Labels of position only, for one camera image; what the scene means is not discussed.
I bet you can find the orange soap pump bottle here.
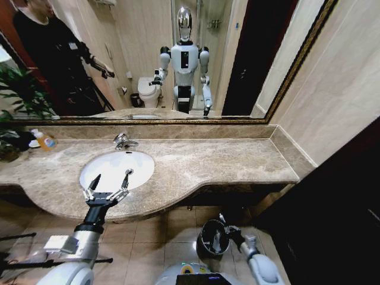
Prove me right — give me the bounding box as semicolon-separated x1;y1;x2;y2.
30;128;58;153

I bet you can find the black round trash bin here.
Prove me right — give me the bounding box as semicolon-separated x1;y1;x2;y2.
195;218;232;259

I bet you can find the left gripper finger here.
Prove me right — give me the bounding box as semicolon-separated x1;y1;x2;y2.
82;174;102;202
110;168;134;203

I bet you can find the green potted plant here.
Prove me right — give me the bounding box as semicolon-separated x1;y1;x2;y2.
0;64;60;163

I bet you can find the gold framed wall mirror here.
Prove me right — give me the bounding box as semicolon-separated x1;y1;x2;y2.
0;0;339;127

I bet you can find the white oval sink basin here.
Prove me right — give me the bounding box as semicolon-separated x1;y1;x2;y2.
79;150;156;193

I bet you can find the chrome faucet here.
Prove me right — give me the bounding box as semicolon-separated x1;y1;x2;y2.
113;132;140;151

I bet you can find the dark wooden door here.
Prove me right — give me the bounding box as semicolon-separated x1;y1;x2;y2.
254;117;380;285

